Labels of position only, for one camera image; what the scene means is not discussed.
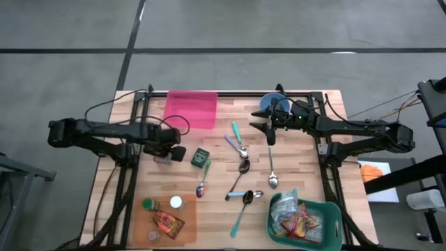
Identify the plain black spoon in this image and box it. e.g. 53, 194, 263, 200
224, 158, 252, 201

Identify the teal plastic handled basket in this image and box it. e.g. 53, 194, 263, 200
266, 192, 344, 251

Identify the small clear spice jar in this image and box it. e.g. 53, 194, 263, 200
153, 154, 174, 166

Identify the green-lid spice jar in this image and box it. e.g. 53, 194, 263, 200
141, 197, 161, 213

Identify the brown spice packet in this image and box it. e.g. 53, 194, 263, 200
152, 210, 186, 241

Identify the orange translucent plastic bin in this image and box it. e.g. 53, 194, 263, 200
131, 193, 198, 245

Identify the green spice tin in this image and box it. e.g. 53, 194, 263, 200
190, 147, 210, 169

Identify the green handle iridescent spoon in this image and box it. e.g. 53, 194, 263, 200
195, 159, 212, 199

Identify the orange cloth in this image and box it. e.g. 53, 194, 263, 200
359, 164, 384, 184

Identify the light blue handle spoon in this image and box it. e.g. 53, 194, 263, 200
226, 190, 265, 199

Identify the black equipment stand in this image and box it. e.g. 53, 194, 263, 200
364, 77, 446, 245

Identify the white paper sheet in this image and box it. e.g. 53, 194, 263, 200
357, 160, 401, 204

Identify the turquoise handle black spoon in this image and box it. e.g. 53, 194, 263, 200
229, 190, 254, 239

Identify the white-lid tall spice jar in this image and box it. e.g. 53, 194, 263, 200
169, 195, 187, 211

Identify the plain silver spoon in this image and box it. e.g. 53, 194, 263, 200
267, 145, 279, 190

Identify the mint handle silver spoon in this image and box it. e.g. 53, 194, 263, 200
231, 121, 249, 160

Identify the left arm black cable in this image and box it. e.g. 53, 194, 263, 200
83, 88, 191, 137

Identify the grey metal table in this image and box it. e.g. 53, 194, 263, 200
0, 152, 57, 251

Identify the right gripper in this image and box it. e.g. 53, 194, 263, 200
249, 101, 309, 146

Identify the small orange-label spice jar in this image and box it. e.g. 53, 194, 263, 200
146, 229, 162, 243

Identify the pink translucent plastic bin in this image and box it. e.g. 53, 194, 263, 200
163, 89, 219, 130

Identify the blue-edged snack packet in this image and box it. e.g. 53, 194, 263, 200
270, 188, 300, 235

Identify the red yellow snack packet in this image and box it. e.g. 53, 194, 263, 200
280, 204, 309, 241

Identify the lilac handle silver spoon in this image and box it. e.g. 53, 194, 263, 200
224, 135, 247, 160

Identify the blue bowl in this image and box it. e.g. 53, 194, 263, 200
259, 92, 291, 116

